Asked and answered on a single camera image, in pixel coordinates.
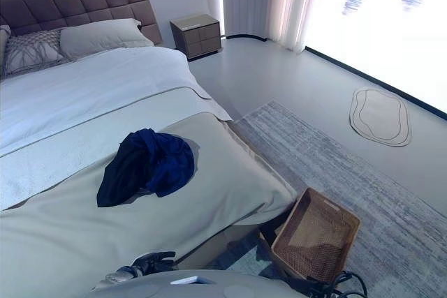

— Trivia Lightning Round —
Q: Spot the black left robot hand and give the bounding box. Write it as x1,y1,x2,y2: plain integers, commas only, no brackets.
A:
131,251,177,275

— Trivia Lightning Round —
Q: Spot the dark blue garment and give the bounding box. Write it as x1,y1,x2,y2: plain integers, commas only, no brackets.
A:
118,128,196,199

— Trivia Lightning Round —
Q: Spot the beige bed blanket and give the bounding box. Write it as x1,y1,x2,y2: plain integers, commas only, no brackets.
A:
0,113,298,292

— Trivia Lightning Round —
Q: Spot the brown woven wicker basket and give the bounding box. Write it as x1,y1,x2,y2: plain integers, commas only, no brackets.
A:
258,187,361,283

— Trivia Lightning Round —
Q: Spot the white bed duvet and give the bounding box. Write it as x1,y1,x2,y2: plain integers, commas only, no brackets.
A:
0,46,233,158

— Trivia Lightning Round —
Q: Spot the plain beige bed pillow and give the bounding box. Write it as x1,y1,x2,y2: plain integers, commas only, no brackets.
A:
59,17,155,61

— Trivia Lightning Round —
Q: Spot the grey robot torso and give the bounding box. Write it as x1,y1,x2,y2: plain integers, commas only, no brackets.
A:
93,268,298,298

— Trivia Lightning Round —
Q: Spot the grey striped area rug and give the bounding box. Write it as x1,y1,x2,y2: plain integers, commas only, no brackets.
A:
209,100,447,298

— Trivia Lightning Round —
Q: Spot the brown wooden nightstand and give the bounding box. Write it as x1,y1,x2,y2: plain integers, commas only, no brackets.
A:
169,14,224,62

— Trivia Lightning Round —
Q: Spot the grey patterned throw pillow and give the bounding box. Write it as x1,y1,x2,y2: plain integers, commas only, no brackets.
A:
2,28,75,77

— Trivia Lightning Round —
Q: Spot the beige pillow with dark piping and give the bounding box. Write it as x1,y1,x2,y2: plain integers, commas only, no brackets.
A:
0,15,13,80

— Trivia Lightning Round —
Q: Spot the small beige oval mat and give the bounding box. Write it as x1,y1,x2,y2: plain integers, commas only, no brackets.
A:
348,87,413,148

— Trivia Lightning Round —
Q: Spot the brown tufted upholstered headboard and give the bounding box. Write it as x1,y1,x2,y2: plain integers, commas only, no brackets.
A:
0,0,164,47

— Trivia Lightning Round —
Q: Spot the white pleated window curtain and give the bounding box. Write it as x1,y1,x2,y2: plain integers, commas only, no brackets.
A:
222,0,330,55

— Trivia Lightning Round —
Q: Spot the large bright window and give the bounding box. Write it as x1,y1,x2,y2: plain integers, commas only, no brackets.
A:
303,0,447,119

